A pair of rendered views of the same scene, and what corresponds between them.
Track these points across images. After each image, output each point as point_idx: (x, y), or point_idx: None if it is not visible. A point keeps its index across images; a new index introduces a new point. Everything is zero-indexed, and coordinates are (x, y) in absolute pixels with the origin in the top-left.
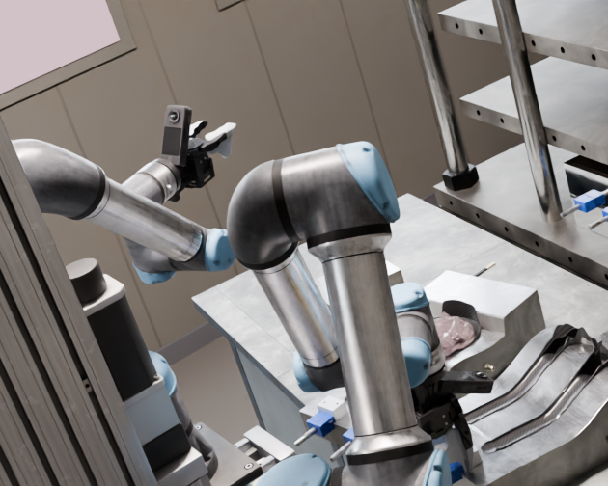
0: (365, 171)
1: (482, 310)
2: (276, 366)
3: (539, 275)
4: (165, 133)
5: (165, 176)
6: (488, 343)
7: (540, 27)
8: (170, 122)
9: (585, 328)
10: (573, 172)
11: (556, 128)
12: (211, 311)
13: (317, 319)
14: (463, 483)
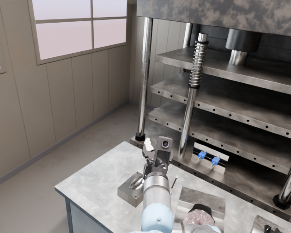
0: None
1: (213, 209)
2: (118, 231)
3: (197, 182)
4: (157, 154)
5: (169, 187)
6: (221, 225)
7: (200, 100)
8: (162, 147)
9: (233, 209)
10: (198, 145)
11: (194, 131)
12: (68, 195)
13: None
14: None
